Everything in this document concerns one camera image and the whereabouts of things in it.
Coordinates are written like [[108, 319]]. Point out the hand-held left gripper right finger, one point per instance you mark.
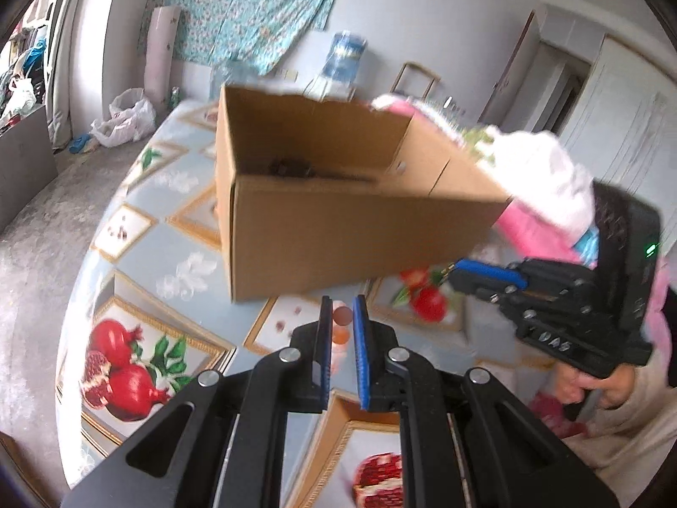
[[362, 360]]

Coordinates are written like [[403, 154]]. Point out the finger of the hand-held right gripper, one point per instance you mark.
[[550, 309], [492, 272]]

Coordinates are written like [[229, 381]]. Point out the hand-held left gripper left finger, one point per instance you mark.
[[320, 365]]

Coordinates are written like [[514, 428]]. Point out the brown cardboard box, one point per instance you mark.
[[344, 233]]

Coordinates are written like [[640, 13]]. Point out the dark wristwatch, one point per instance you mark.
[[288, 168]]

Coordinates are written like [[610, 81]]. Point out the person's right forearm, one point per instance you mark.
[[634, 444]]

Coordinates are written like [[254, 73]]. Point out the person's right hand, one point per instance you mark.
[[619, 389]]

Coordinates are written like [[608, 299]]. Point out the light blue cloth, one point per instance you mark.
[[588, 247]]

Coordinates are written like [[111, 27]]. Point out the pink blanket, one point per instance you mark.
[[529, 235]]

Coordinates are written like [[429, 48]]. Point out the white cloth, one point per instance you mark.
[[545, 180]]

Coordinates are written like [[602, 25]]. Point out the green patterned cloth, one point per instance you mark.
[[476, 140]]

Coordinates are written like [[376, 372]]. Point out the white wooden door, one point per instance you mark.
[[619, 116]]

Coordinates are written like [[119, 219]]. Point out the brown door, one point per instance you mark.
[[510, 69]]

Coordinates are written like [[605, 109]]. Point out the wooden chair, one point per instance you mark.
[[415, 77]]

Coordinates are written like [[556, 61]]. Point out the blue water dispenser bottle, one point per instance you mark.
[[344, 58]]

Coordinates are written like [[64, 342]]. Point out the clear water jug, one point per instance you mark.
[[230, 77]]

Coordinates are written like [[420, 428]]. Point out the green bottle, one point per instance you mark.
[[175, 96]]

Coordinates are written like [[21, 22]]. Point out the white plastic bag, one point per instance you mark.
[[124, 121]]

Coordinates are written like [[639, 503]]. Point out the rolled pink mat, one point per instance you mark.
[[161, 53]]

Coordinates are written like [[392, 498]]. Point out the grey board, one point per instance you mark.
[[24, 174]]

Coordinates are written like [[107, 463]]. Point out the pile of clothes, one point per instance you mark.
[[26, 74]]

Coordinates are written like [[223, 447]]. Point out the wall socket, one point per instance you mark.
[[288, 74]]

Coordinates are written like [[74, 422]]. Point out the teal floral wall cloth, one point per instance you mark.
[[243, 5]]

